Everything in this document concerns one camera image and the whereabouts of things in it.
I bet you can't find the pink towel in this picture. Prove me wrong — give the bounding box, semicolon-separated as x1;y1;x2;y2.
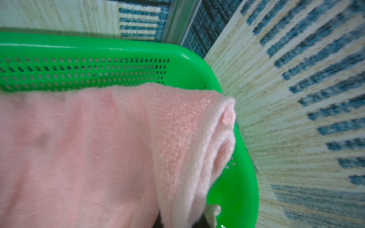
1;83;236;228

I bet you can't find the green plastic basket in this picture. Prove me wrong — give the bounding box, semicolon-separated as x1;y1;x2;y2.
1;32;259;228

